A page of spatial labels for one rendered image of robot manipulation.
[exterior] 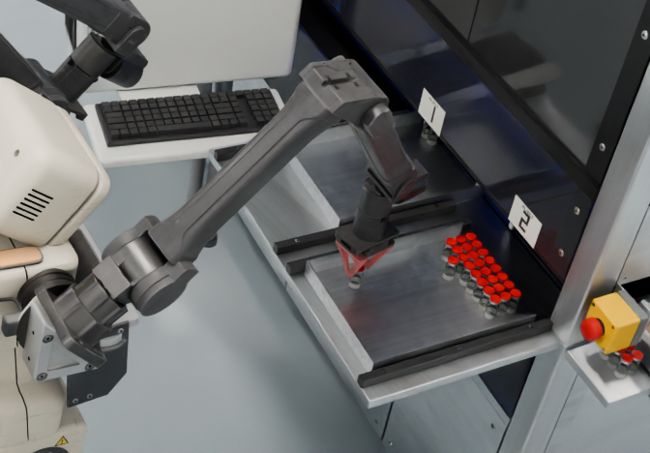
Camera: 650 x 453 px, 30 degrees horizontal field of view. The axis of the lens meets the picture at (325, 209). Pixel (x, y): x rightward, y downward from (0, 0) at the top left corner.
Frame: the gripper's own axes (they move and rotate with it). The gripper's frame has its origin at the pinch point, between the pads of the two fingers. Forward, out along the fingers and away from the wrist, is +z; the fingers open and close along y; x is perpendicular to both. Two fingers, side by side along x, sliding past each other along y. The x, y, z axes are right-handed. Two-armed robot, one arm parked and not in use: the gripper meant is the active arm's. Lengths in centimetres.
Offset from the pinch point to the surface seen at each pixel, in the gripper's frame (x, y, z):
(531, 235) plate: -16.5, 26.1, -9.2
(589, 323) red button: -37.3, 17.8, -9.5
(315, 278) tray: 3.5, -6.7, 2.3
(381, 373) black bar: -19.4, -11.2, 3.0
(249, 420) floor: 35, 18, 93
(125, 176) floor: 130, 44, 93
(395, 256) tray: 1.6, 12.2, 4.2
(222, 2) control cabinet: 71, 22, -9
